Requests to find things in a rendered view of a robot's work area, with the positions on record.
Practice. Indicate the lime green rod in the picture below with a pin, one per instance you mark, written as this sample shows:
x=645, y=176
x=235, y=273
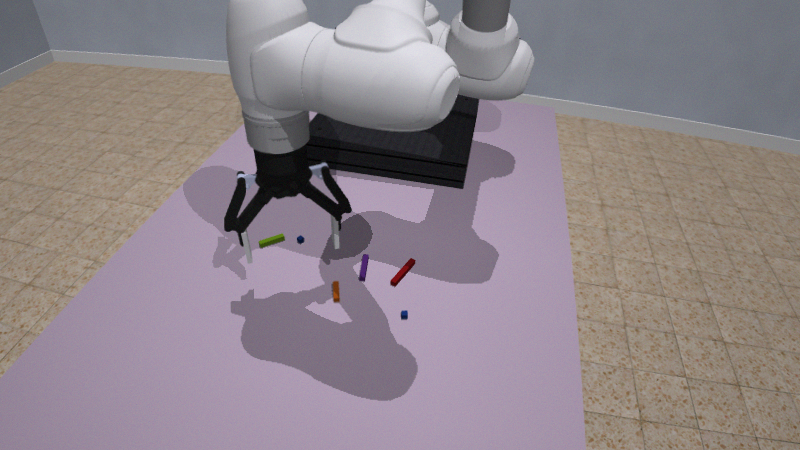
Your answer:
x=271, y=240

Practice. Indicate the dark red rod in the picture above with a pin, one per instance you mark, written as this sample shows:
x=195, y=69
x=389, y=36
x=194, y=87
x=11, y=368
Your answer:
x=404, y=270

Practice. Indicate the purple rod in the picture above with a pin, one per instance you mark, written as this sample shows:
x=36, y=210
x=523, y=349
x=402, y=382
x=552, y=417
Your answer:
x=364, y=267

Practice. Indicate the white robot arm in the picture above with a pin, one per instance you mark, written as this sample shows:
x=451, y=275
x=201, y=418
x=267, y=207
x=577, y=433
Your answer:
x=383, y=68

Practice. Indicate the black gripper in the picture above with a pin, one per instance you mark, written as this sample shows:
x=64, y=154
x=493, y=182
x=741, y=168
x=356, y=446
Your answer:
x=282, y=165

